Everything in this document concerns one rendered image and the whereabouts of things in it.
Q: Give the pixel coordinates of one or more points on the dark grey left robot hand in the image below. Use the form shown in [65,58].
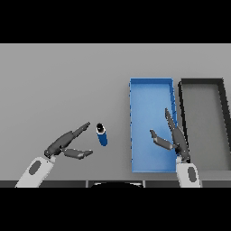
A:
[61,142]

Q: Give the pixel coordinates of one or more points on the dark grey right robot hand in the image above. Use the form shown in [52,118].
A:
[178,139]

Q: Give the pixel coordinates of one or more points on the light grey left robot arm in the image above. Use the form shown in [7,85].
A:
[34,172]

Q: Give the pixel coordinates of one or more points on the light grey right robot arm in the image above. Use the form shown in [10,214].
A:
[188,175]

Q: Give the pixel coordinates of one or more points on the dark grey bin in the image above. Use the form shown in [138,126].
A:
[204,126]

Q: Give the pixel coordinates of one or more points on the blue bin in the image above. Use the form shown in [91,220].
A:
[150,126]

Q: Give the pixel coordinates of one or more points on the blue pipe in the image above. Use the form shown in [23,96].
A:
[102,134]

